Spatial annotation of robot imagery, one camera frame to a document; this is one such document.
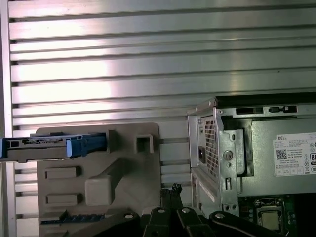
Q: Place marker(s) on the hard disk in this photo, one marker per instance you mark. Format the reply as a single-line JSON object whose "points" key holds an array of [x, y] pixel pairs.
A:
{"points": [[37, 151]]}

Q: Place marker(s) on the silver CPU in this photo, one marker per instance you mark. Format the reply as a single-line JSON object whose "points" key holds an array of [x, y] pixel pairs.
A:
{"points": [[271, 221]]}

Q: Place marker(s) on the green motherboard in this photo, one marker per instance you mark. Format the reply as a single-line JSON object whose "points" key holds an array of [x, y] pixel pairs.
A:
{"points": [[296, 209]]}

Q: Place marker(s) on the grey parts rack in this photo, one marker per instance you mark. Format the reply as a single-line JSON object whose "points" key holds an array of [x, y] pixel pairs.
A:
{"points": [[128, 172]]}

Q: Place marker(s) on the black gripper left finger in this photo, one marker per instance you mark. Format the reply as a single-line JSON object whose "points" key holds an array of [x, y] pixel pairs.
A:
{"points": [[158, 222]]}

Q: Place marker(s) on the black PC case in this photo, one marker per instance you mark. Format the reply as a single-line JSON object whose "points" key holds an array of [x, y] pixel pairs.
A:
{"points": [[227, 158]]}

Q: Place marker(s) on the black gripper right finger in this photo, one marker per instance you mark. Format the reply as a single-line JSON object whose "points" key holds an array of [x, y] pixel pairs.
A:
{"points": [[190, 222]]}

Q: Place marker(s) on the grey power supply unit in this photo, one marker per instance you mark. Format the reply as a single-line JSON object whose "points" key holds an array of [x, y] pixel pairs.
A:
{"points": [[291, 158]]}

